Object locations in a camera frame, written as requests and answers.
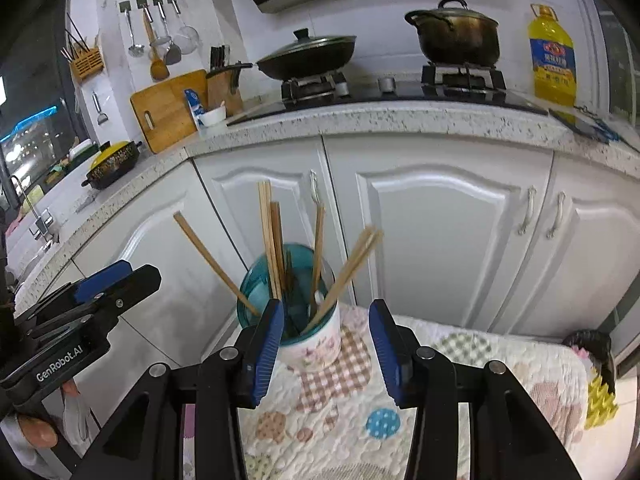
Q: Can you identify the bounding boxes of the dark window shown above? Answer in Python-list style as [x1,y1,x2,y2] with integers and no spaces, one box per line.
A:
[0,0,93,196]

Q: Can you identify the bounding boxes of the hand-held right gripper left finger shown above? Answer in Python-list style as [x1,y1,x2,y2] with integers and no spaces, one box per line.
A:
[72,298,286,480]

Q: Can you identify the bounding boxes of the wooden knife block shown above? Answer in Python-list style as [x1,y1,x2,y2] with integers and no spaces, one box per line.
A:
[206,45,246,117]

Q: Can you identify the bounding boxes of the white corner cabinet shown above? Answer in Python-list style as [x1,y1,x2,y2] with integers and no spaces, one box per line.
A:
[15,157,251,441]

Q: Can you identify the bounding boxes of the small white bowl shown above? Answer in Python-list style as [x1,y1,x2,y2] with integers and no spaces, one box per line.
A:
[198,105,227,127]

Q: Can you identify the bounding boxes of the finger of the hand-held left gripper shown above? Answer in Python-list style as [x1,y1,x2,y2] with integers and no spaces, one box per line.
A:
[30,264,162,341]
[15,260,134,318]

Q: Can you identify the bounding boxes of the yellow cooking oil bottle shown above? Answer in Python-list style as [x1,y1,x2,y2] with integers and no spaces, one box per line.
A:
[529,3,577,108]

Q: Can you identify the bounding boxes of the white kitchen cabinets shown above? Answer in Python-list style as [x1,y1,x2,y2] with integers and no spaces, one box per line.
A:
[5,95,640,306]

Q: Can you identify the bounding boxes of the blue and white carton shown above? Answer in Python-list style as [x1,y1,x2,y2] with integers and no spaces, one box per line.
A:
[184,89,207,130]

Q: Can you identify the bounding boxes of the green dish rack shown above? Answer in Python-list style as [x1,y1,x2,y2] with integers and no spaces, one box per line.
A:
[47,139,101,183]

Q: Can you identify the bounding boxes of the metal slotted spatula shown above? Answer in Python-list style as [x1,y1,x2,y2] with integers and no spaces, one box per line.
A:
[155,2,183,67]

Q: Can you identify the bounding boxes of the black wok with lid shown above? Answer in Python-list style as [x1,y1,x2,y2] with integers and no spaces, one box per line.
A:
[220,28,358,82]

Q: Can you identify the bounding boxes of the wooden wall chopstick caddy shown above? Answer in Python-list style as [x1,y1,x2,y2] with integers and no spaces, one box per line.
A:
[60,12,107,81]

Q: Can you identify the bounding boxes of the person's left hand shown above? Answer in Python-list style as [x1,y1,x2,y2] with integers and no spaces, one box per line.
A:
[20,380,91,451]

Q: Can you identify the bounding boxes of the black trash bin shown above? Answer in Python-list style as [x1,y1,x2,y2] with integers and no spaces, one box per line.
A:
[562,329,615,381]

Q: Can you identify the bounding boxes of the black gas hob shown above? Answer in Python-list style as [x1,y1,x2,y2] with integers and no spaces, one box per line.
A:
[225,62,551,117]

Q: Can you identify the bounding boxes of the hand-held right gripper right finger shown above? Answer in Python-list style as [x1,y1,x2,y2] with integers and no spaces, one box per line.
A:
[368,299,583,480]

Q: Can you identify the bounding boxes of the black casserole with yellow lid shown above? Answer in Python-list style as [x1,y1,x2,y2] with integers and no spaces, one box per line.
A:
[81,141,144,191]

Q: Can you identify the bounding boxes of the bundle of wooden chopsticks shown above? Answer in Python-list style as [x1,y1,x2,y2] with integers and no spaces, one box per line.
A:
[173,181,385,335]

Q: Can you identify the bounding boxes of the metal peeler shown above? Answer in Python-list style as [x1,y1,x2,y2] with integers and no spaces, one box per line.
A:
[92,91,110,126]

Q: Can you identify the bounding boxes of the floral ceramic utensil holder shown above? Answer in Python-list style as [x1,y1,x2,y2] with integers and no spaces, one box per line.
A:
[238,243,342,373]

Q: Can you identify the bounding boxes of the wooden cutting board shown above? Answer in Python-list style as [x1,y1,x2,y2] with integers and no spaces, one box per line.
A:
[130,69,209,155]

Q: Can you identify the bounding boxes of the yellow spiky mat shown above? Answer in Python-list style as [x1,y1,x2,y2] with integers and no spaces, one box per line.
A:
[584,366,620,430]

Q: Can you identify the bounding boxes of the dark stock pot with lid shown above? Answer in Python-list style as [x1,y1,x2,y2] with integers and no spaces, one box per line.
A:
[404,0,501,68]

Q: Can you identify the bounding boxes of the patchwork quilted mat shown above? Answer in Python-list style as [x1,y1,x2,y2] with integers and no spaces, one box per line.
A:
[182,305,591,480]

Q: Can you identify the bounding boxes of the white cabinet door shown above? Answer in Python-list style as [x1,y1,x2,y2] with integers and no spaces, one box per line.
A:
[542,150,640,356]
[322,132,556,338]
[192,137,358,311]

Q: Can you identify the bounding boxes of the metal sink faucet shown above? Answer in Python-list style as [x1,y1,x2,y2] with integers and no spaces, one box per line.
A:
[10,176,57,246]

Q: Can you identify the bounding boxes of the metal ladle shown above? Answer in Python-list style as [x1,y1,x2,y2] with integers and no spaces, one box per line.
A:
[125,7,146,58]

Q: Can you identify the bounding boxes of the mesh strainer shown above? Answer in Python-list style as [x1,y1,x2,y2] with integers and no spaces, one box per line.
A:
[170,0,202,56]

